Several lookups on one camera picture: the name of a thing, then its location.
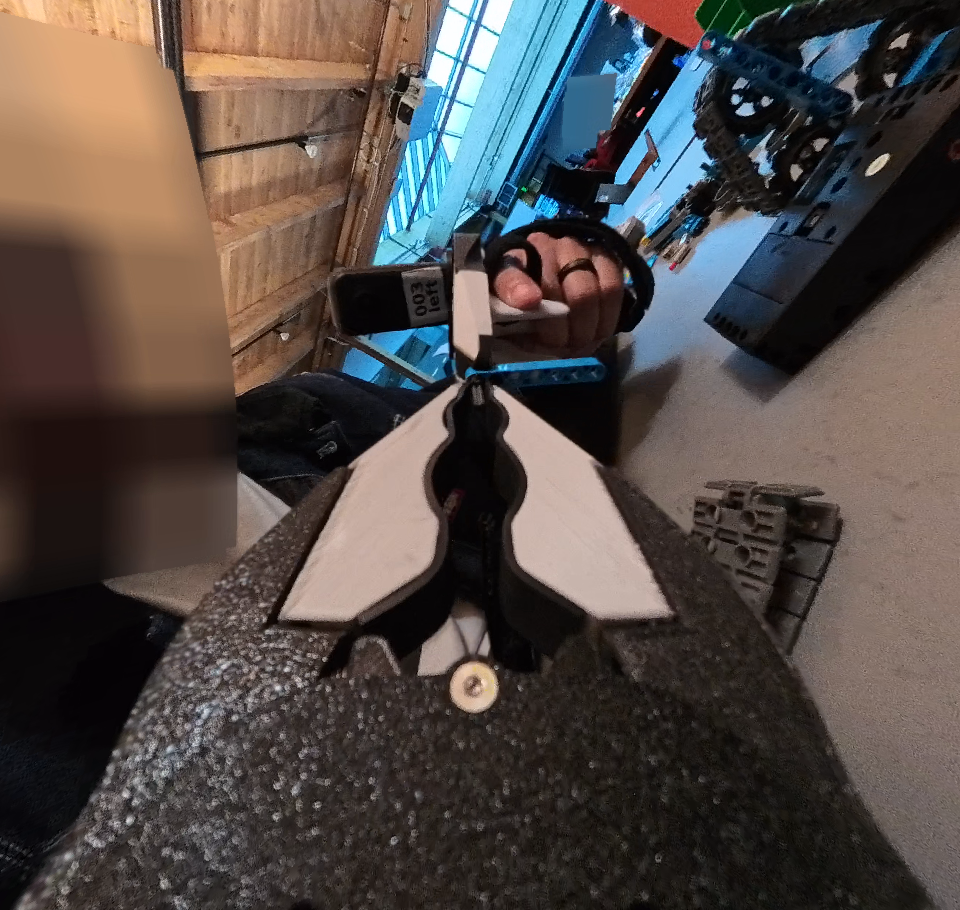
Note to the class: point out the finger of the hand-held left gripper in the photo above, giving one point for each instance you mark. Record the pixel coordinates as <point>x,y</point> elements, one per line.
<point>472,310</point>

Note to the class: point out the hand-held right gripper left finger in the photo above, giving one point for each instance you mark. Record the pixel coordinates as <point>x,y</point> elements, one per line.
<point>367,535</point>

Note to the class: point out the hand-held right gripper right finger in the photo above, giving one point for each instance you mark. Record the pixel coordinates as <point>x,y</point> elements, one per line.
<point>592,542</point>

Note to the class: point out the long blue toy beam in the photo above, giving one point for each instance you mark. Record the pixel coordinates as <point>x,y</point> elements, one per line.
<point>540,371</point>

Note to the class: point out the grey toy track belt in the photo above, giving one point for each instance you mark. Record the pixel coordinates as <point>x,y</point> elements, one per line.
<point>750,542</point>

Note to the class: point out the black motor battery block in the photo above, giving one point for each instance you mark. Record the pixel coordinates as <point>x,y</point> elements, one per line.
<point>825,264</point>

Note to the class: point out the person's left hand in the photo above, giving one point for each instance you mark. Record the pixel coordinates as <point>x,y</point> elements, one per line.
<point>585,310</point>

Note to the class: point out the black dimpled pad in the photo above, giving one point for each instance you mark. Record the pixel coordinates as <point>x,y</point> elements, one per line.
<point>570,422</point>

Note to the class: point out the person's denim jacket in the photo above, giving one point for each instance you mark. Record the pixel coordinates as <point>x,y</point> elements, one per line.
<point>315,422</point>

